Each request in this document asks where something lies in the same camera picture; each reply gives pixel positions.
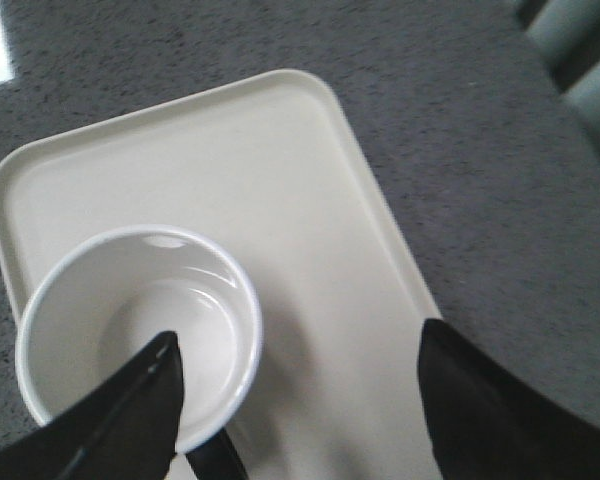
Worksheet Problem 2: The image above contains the cream rectangular plastic tray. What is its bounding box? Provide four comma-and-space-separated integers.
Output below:
0, 70, 440, 479

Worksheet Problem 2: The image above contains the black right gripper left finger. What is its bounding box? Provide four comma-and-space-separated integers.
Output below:
0, 331, 184, 479

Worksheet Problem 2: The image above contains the pale green curtain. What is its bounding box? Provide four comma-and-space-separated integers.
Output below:
508, 1, 600, 157

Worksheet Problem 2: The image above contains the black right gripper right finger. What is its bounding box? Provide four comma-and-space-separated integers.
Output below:
417, 319, 600, 479

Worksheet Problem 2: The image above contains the white smiley face mug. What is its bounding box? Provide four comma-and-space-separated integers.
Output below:
16, 225, 263, 479

